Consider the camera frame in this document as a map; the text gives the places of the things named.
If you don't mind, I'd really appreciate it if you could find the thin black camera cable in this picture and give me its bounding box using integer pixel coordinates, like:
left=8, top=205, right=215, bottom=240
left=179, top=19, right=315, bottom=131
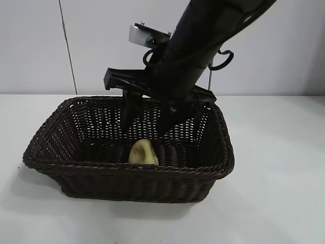
left=142, top=48, right=157, bottom=66

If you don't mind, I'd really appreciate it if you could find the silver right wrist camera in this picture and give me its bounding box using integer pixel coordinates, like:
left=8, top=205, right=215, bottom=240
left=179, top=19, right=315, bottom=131
left=128, top=22, right=175, bottom=49

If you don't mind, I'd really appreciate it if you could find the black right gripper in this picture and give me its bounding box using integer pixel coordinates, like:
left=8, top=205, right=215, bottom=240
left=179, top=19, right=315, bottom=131
left=104, top=43, right=216, bottom=135

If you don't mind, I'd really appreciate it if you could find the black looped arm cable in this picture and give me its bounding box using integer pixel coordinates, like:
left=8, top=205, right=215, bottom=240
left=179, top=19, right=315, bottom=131
left=209, top=49, right=236, bottom=72

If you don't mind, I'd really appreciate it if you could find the dark brown wicker basket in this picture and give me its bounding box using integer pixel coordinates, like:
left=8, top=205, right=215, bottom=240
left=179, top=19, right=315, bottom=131
left=22, top=95, right=236, bottom=204

